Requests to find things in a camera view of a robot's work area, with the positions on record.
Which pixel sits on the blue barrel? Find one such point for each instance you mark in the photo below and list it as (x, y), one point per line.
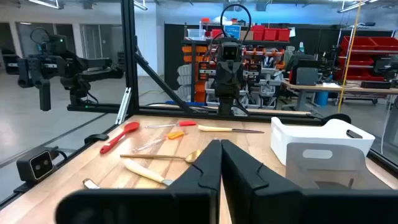
(321, 99)

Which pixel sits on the silver aluminium bar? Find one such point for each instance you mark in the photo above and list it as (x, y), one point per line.
(124, 105)

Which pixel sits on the grey plastic bin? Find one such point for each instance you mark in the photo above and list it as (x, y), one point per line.
(329, 174)

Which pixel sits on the gold metal spoon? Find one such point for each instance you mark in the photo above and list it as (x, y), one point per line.
(194, 155)

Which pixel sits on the wooden spoon metal tip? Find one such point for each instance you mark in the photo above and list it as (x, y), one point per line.
(90, 184)

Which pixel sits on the ceiling light fixture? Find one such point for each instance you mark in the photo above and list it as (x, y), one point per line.
(140, 4)
(354, 6)
(46, 3)

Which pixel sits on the white plastic bin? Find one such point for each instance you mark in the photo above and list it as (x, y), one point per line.
(311, 137)

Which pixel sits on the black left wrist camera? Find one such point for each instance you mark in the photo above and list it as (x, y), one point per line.
(230, 51)

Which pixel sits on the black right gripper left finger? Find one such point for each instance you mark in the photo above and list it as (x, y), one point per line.
(174, 208)

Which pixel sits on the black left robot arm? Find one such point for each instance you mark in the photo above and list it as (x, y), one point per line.
(225, 105)

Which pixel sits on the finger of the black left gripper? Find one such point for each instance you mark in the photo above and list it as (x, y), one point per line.
(222, 85)
(237, 85)

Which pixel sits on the black table clamp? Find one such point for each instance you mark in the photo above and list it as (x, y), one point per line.
(96, 138)
(337, 118)

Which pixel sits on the black aluminium table frame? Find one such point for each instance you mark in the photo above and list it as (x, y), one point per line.
(130, 62)

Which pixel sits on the red bin rack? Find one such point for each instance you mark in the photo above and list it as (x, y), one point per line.
(357, 43)

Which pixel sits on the black background robot arm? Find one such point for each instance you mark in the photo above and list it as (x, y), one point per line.
(77, 67)

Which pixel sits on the grey equipment box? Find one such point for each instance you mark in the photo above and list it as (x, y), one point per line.
(306, 76)

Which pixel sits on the wooden workshop desk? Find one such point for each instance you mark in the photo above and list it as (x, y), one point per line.
(326, 88)

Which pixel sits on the clear plastic box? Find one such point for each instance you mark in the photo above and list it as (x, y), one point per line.
(196, 34)

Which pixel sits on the black table level camera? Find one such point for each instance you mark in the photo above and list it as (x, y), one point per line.
(37, 165)

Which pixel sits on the red storage bin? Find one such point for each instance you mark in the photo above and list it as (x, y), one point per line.
(270, 35)
(283, 35)
(258, 33)
(216, 33)

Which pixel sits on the blue sign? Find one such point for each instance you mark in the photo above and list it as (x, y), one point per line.
(232, 32)

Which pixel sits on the red silicone spoon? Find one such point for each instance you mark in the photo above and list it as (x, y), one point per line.
(130, 127)

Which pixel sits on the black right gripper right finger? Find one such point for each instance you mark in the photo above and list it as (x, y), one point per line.
(280, 208)

